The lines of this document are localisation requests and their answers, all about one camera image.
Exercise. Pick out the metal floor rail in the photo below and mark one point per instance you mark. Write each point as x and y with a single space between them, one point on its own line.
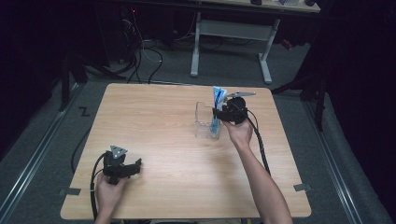
34 158
334 165

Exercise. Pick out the grey tape piece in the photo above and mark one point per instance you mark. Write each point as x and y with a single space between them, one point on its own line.
302 187
70 191

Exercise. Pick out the person's right hand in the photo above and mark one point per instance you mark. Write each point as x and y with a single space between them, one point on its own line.
239 133

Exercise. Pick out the small red object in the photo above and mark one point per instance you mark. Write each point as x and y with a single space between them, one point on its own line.
287 44

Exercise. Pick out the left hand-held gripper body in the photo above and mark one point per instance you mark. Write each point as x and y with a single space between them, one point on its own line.
113 165

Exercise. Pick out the black stand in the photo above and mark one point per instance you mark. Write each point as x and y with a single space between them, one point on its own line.
314 90
67 81

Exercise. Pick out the person's left hand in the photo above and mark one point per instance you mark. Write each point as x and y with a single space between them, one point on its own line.
107 194

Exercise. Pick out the blue and white toothpaste tube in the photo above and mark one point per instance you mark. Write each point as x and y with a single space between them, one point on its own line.
218 102

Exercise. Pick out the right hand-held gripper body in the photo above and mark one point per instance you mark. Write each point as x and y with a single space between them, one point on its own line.
237 109

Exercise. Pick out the clear plastic container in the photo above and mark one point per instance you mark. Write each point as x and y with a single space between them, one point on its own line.
204 123

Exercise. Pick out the desk with white legs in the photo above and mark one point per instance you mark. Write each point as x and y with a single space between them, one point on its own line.
233 29

